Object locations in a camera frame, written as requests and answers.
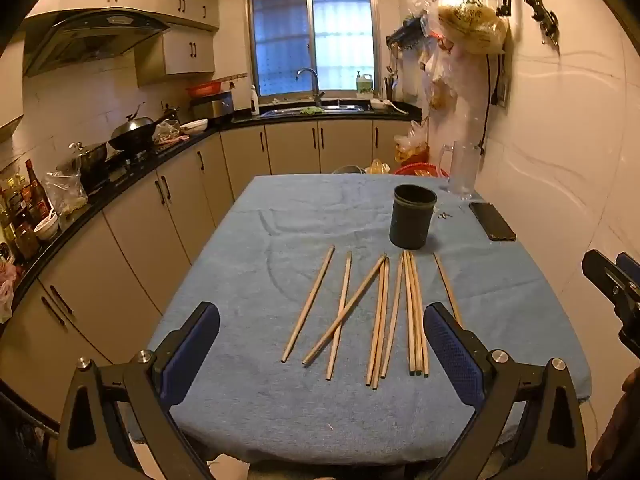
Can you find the steel faucet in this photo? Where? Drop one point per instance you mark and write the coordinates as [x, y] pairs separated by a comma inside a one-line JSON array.
[[312, 80]]

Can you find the blue tablecloth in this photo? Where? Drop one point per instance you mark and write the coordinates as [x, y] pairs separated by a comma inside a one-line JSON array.
[[280, 220]]

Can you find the white ladle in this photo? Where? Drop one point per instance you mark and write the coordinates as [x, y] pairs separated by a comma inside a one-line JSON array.
[[387, 106]]

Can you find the plastic bag with food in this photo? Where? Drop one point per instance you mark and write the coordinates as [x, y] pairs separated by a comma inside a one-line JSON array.
[[166, 132]]

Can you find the small beige wall cabinet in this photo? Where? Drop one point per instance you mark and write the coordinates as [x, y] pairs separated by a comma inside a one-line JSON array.
[[187, 52]]

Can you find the steel pot with lid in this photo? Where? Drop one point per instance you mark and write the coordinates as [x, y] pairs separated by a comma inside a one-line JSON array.
[[92, 162]]

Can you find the pink plastic bag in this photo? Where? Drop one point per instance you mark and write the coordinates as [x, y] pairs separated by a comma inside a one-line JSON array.
[[7, 285]]

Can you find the row of sauce bottles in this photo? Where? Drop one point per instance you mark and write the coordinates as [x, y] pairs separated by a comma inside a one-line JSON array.
[[25, 210]]

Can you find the white bottle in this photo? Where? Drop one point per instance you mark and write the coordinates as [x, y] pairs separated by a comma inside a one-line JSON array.
[[255, 102]]

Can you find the bundle of wooden chopsticks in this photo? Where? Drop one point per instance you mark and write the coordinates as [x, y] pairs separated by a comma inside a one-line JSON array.
[[415, 320]]

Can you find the wall utensil rack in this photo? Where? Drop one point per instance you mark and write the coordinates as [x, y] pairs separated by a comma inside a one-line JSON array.
[[405, 35]]

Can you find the dark plastic cup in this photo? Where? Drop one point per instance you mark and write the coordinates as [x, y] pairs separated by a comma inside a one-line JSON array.
[[412, 220]]

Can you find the clear glass pitcher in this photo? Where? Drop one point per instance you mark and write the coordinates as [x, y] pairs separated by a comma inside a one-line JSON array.
[[462, 170]]

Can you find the hanging bag of noodles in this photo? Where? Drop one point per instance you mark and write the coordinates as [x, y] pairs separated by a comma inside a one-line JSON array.
[[472, 25]]

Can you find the steel countertop appliance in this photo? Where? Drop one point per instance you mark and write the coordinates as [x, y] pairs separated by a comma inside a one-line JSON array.
[[212, 107]]

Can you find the kitchen window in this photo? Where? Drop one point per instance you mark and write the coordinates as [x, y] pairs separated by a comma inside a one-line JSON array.
[[310, 35]]

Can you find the white jug with green label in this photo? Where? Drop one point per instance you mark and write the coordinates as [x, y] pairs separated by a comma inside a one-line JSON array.
[[365, 85]]

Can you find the red plastic basket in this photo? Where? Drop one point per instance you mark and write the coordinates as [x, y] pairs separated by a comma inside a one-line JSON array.
[[422, 170]]

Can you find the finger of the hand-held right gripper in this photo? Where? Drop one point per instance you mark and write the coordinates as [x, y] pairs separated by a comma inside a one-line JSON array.
[[605, 277], [631, 270]]

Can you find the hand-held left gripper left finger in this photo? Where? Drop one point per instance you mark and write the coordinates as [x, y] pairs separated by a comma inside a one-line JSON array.
[[192, 350]]

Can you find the wall socket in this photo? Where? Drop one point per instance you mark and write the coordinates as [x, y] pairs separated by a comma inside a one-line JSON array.
[[501, 95]]

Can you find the steel sink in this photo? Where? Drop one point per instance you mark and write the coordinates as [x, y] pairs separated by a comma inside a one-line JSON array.
[[285, 110]]

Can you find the person's right forearm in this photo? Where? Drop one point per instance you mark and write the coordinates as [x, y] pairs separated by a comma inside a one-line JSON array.
[[612, 435]]

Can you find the small metal keys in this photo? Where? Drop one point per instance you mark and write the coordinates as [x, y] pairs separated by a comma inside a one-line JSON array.
[[442, 215]]

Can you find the hanging clear plastic bags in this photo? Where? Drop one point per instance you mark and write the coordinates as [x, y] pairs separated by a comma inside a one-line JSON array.
[[440, 80]]

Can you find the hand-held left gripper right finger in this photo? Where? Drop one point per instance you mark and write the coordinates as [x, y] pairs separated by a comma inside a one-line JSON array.
[[450, 350]]

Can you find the black smartphone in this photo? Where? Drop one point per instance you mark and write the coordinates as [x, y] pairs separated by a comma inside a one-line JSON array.
[[492, 221]]

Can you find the small white bowl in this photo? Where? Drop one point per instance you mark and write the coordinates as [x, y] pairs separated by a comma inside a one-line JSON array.
[[46, 227]]

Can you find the beige lower cabinets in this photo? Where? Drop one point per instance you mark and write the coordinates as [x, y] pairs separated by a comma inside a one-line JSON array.
[[135, 240]]

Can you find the red plastic basin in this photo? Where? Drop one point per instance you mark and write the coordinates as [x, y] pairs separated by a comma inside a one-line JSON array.
[[202, 89]]

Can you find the knife holder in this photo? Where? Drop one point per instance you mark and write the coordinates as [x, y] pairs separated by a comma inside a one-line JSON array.
[[389, 89]]

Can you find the clear plastic bag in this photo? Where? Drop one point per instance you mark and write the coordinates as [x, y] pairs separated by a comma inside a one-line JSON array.
[[65, 192]]

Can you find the yellow and red plastic bag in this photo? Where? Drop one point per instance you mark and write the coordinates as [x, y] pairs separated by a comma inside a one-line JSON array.
[[412, 145]]

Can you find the black countertop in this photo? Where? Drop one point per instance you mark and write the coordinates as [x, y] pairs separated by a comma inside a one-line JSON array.
[[240, 121]]

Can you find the black wok with lid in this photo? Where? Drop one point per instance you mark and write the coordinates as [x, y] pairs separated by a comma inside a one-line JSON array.
[[132, 135]]

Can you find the glass range hood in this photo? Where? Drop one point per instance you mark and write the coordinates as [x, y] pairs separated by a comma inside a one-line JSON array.
[[90, 35]]

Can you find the green cloth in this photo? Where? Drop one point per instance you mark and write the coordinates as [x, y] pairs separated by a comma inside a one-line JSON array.
[[311, 110]]

